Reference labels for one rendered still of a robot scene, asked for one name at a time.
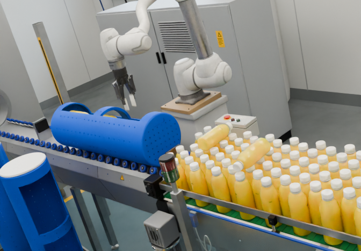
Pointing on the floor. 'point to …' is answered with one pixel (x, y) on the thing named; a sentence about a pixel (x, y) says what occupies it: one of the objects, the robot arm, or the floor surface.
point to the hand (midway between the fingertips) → (129, 102)
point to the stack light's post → (184, 221)
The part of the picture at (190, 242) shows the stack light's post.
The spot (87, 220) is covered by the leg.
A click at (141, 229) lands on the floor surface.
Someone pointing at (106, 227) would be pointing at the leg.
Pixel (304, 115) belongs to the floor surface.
